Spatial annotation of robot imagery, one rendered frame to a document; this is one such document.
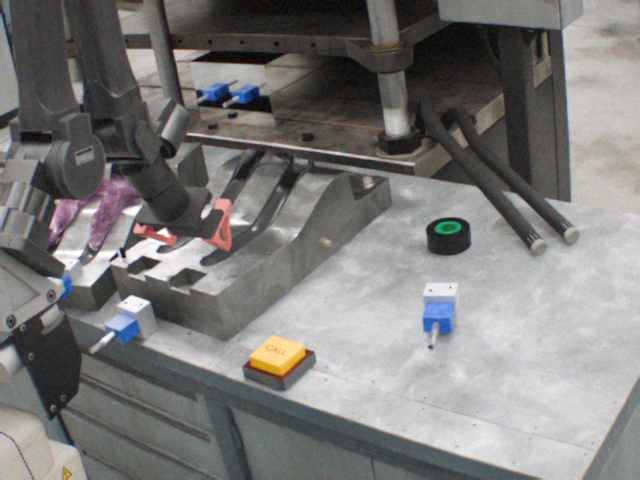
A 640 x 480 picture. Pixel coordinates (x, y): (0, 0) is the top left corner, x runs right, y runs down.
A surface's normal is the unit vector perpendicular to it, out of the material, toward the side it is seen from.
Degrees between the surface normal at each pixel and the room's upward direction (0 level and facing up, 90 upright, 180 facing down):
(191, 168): 90
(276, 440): 90
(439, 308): 0
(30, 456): 90
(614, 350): 0
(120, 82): 77
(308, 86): 90
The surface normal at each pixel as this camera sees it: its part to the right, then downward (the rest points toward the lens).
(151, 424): -0.58, 0.47
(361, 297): -0.15, -0.87
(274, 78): 0.80, 0.17
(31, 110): -0.43, 0.34
